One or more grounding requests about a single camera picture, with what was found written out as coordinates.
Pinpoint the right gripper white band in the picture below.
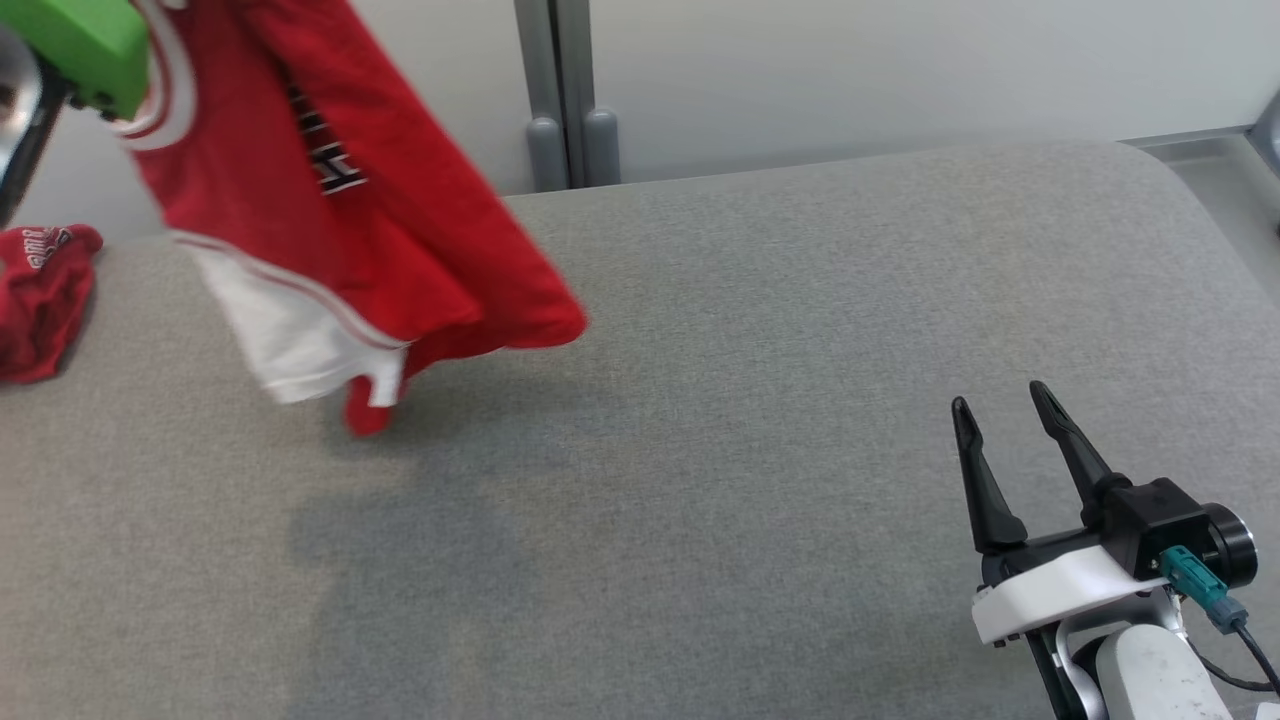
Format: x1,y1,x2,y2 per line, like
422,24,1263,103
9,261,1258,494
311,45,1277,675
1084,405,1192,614
952,381,1171,646

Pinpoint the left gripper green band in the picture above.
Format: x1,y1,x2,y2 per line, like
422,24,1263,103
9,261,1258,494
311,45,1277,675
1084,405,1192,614
0,0,151,123

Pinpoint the red garment with white stripe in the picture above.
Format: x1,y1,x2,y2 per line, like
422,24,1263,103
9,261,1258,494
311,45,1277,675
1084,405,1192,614
0,224,104,385

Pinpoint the red basketball jersey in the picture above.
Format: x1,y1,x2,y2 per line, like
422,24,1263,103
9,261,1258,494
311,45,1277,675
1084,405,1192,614
118,0,589,438

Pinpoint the grey fabric sofa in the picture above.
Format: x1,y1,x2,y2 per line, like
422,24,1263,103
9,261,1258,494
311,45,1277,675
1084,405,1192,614
0,140,1280,720

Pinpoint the right camera cable teal plug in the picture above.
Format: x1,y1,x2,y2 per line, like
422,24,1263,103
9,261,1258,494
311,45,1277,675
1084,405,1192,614
1160,545,1280,696

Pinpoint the grey metal frame corner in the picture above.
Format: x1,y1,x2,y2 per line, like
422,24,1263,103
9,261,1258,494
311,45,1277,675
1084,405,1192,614
1120,88,1280,241

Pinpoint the grey metal partition post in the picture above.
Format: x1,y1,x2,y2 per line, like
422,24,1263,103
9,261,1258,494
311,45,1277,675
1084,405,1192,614
513,0,621,193

